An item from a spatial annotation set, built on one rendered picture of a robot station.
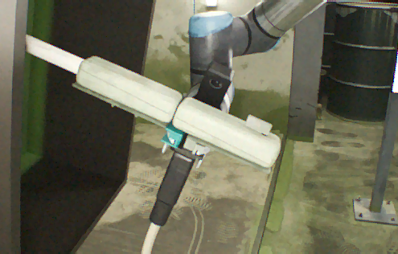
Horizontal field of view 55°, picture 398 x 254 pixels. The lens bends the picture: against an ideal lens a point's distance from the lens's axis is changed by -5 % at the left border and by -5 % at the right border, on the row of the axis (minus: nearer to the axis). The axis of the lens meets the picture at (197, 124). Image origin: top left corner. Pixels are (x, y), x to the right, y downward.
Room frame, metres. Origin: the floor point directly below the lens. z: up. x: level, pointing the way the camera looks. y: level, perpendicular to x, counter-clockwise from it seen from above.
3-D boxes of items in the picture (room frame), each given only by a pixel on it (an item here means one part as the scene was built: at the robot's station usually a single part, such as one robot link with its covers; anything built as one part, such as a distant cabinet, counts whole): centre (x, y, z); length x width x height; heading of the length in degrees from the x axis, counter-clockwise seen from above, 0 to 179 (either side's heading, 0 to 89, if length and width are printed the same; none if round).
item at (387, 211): (1.60, -0.85, 0.01); 0.20 x 0.20 x 0.01; 73
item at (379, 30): (3.06, -1.34, 0.44); 0.59 x 0.58 x 0.89; 178
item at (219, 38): (0.86, -0.04, 0.92); 0.12 x 0.09 x 0.12; 132
